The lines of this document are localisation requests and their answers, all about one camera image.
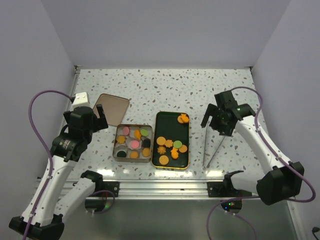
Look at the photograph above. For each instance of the orange round cookie top tray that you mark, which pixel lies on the orange round cookie top tray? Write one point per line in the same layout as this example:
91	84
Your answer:
179	119

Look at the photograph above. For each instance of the orange round dotted cookie upper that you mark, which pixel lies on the orange round dotted cookie upper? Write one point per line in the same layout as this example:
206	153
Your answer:
161	141

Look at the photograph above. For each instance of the green round cookie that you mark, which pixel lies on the green round cookie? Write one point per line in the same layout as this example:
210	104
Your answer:
177	144
144	132

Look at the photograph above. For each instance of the brown tin lid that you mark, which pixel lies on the brown tin lid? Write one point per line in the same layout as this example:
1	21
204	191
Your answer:
114	108

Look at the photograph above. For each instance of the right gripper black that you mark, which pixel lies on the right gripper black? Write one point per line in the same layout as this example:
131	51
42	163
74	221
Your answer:
213	110

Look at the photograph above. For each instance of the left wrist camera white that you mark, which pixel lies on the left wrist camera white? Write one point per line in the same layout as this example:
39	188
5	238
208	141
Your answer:
80	99

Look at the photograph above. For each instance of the brown cookie tin with liners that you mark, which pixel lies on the brown cookie tin with liners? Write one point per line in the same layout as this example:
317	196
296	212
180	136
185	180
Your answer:
126	146

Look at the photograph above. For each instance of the black round sandwich cookie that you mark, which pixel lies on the black round sandwich cookie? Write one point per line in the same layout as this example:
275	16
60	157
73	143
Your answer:
146	143

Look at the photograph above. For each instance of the orange fish cookie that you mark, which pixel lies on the orange fish cookie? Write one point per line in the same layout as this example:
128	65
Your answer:
137	134
174	153

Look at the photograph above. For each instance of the black sandwich cookie in tin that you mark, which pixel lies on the black sandwich cookie in tin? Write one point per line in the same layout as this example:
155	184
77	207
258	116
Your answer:
121	154

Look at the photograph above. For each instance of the aluminium front rail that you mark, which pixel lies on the aluminium front rail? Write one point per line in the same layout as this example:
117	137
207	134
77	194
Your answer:
166	189

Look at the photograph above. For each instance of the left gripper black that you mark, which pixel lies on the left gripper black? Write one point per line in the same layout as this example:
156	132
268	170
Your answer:
101	116

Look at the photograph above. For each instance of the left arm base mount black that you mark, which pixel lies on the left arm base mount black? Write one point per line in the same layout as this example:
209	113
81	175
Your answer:
103	200

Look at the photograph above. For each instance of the orange plain round cookie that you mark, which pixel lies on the orange plain round cookie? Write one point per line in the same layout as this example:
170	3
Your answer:
183	149

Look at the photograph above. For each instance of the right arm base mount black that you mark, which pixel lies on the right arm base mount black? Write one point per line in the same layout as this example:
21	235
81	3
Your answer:
216	189

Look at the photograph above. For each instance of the metal tongs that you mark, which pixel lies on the metal tongs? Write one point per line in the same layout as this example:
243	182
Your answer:
212	143

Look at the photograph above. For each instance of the green round cookie lower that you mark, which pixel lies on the green round cookie lower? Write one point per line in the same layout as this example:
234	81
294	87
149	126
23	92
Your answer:
177	144

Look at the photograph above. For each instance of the orange round dotted cookie lower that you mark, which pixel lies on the orange round dotted cookie lower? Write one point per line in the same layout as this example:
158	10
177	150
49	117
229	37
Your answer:
163	160

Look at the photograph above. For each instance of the green round cookie top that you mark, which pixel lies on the green round cookie top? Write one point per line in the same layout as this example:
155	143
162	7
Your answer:
144	132

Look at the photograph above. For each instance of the orange flower swirl cookie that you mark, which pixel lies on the orange flower swirl cookie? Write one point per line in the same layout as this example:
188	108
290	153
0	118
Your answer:
161	150

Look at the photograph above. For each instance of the orange round dotted cookie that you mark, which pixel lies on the orange round dotted cookie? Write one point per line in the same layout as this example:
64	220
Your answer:
161	141
163	160

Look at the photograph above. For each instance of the orange sandwich cookie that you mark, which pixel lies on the orange sandwich cookie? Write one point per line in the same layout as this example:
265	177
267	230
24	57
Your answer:
184	118

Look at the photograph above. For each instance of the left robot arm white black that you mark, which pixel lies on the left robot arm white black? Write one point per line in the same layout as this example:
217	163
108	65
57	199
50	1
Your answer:
45	216

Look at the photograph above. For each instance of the orange maple leaf cookie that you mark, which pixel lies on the orange maple leaf cookie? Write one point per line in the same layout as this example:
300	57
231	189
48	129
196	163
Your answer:
168	143

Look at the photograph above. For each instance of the pink round cookie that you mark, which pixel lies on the pink round cookie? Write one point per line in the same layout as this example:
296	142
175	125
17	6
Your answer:
126	131
134	144

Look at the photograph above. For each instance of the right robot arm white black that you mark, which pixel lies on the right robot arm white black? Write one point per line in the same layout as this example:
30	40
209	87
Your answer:
282	178

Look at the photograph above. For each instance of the orange fish cookie top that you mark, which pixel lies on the orange fish cookie top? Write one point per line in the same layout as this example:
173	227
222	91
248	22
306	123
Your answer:
137	134

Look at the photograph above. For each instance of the orange fish cookie lower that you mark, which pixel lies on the orange fish cookie lower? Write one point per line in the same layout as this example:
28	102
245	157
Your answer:
174	153

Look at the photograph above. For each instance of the pink round cookie top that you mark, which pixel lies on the pink round cookie top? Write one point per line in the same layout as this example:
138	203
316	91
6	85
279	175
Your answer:
126	131

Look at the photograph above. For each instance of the black green tray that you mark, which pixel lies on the black green tray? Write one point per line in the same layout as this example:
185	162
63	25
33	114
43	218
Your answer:
167	126

